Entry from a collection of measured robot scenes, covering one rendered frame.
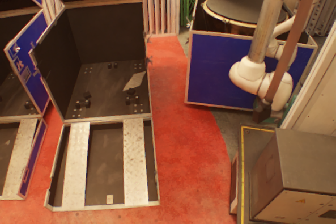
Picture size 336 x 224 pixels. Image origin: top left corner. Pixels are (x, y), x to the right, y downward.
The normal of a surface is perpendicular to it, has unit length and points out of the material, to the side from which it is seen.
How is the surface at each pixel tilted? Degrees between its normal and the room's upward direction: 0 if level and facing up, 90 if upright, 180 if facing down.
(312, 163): 0
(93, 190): 2
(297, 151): 0
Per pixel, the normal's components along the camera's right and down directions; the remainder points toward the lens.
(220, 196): 0.00, -0.73
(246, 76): -0.57, 0.38
